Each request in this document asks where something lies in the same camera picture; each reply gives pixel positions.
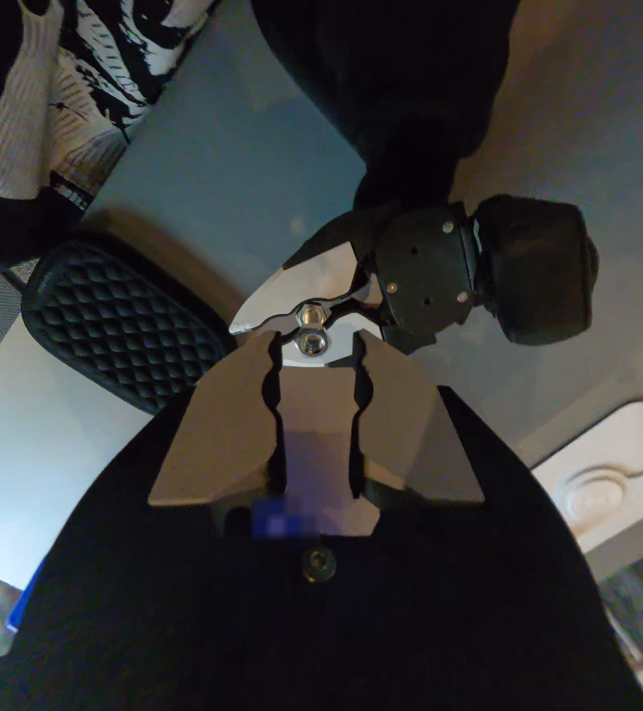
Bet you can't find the silver hex nut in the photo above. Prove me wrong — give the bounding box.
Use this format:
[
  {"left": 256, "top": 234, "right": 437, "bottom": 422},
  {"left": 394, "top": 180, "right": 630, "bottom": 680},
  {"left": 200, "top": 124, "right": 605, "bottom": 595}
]
[{"left": 296, "top": 301, "right": 329, "bottom": 329}]

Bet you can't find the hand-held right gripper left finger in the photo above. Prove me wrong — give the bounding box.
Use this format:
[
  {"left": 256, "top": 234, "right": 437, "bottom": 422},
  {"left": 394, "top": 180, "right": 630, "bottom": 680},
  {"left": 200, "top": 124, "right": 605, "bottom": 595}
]
[{"left": 148, "top": 331, "right": 288, "bottom": 507}]

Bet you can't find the person's left forearm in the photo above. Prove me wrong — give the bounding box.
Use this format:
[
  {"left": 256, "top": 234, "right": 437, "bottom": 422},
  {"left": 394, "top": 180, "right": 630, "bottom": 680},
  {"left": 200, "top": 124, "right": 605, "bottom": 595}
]
[{"left": 252, "top": 0, "right": 523, "bottom": 218}]

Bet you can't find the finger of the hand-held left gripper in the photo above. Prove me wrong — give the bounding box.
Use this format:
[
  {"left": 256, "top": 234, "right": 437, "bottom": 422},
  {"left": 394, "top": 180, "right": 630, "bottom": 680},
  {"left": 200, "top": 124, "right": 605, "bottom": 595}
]
[
  {"left": 277, "top": 297, "right": 386, "bottom": 368},
  {"left": 229, "top": 210, "right": 380, "bottom": 334}
]

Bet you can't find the black textured armrest pad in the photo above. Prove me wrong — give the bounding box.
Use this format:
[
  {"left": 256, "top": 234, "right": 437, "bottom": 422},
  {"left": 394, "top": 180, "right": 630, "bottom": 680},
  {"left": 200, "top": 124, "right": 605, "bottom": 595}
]
[{"left": 20, "top": 232, "right": 240, "bottom": 416}]

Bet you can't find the silver threaded bolt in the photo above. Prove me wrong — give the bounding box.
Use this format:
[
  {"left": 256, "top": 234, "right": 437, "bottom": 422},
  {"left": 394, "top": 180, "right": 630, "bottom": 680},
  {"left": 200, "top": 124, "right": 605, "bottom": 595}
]
[{"left": 292, "top": 328, "right": 330, "bottom": 358}]

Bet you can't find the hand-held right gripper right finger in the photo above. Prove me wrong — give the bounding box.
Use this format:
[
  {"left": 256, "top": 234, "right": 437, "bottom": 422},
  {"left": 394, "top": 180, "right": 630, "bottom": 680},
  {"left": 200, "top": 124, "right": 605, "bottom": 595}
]
[{"left": 348, "top": 330, "right": 487, "bottom": 506}]

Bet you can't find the white plastic container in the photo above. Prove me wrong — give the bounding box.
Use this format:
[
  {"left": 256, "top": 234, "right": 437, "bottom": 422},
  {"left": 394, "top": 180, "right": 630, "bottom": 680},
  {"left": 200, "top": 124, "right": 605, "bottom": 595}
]
[{"left": 528, "top": 400, "right": 643, "bottom": 557}]

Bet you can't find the blue plastic bin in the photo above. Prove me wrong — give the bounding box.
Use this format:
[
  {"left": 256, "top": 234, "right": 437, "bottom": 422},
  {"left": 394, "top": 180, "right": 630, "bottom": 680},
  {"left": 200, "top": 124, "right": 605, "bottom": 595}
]
[{"left": 7, "top": 558, "right": 44, "bottom": 634}]

